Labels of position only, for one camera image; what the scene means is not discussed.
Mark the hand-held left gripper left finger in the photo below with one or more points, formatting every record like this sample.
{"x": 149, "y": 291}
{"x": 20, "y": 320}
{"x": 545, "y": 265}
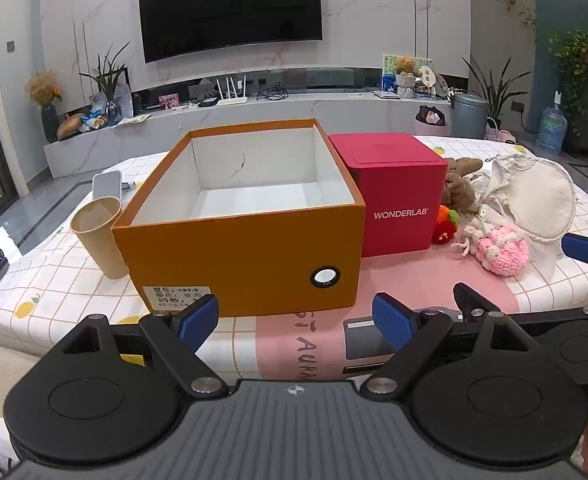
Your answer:
{"x": 196, "y": 317}

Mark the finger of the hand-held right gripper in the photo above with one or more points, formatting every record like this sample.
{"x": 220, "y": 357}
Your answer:
{"x": 469, "y": 300}
{"x": 581, "y": 247}

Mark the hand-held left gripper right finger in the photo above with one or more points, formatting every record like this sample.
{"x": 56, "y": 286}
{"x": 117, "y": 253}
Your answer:
{"x": 394, "y": 322}

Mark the orange cardboard box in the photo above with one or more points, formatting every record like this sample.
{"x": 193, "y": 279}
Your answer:
{"x": 233, "y": 255}

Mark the brown plush toy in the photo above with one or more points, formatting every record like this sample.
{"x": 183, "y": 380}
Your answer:
{"x": 459, "y": 190}

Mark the pink white crochet toy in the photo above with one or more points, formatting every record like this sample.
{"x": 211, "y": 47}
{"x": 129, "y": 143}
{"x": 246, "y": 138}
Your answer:
{"x": 504, "y": 255}

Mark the cream round fleece pad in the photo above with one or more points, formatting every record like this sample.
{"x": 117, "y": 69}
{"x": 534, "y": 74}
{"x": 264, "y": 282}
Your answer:
{"x": 544, "y": 200}

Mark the orange red crochet fruit toy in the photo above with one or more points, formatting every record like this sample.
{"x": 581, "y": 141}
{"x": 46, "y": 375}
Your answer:
{"x": 444, "y": 230}

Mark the brown paper cup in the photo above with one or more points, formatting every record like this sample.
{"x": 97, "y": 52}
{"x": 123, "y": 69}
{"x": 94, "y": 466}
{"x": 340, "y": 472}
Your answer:
{"x": 101, "y": 245}

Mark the large blue water bottle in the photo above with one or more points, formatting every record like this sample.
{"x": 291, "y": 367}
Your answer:
{"x": 551, "y": 130}

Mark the red cube box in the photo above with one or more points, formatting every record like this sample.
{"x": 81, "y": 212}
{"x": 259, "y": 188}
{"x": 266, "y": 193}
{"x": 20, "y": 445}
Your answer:
{"x": 399, "y": 195}

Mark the pink basket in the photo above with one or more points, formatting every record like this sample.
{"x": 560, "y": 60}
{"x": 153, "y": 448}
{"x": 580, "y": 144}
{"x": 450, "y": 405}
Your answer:
{"x": 499, "y": 134}

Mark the pink and grid printed tablecloth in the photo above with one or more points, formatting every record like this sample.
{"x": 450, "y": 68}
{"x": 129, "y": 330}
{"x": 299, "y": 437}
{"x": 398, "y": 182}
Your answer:
{"x": 48, "y": 280}

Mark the white rectangular device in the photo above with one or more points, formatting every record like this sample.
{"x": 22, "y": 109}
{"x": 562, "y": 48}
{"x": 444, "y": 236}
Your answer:
{"x": 106, "y": 185}

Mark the long-leaf floor plant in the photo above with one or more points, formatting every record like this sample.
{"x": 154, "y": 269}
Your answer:
{"x": 499, "y": 95}

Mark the grey round trash can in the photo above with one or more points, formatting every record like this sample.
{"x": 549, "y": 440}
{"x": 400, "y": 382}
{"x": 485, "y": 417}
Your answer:
{"x": 469, "y": 115}

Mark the pink bin with black bag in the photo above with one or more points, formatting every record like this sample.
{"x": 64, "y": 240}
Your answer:
{"x": 429, "y": 127}

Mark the leafy green cabinet plant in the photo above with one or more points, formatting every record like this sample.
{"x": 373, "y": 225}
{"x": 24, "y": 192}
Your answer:
{"x": 571, "y": 50}

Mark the white marble tv console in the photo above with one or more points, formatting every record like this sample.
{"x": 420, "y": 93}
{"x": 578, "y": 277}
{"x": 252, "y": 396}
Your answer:
{"x": 274, "y": 115}

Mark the pink photo card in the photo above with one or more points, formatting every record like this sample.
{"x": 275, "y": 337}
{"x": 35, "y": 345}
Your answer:
{"x": 168, "y": 101}

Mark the white router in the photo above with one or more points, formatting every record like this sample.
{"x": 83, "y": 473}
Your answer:
{"x": 231, "y": 100}

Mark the blue snack packets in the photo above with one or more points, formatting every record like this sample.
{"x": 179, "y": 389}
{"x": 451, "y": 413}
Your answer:
{"x": 95, "y": 121}

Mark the green plant in glass vase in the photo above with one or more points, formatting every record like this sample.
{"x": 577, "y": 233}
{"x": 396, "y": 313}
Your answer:
{"x": 111, "y": 107}

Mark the white hand fan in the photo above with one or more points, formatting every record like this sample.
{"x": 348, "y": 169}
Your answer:
{"x": 425, "y": 76}

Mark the brown bread-shaped object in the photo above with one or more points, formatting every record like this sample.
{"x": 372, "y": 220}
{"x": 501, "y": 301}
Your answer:
{"x": 69, "y": 126}

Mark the green picture board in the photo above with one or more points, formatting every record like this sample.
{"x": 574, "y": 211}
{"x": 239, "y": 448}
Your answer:
{"x": 389, "y": 72}

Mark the brown teddy bear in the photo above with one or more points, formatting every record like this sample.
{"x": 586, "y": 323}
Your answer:
{"x": 405, "y": 66}

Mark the dark vase with dried flowers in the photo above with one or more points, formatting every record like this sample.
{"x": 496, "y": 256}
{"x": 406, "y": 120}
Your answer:
{"x": 49, "y": 122}

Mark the black wall television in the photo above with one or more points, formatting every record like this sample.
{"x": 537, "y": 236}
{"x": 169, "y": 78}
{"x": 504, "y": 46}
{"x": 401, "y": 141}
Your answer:
{"x": 228, "y": 5}

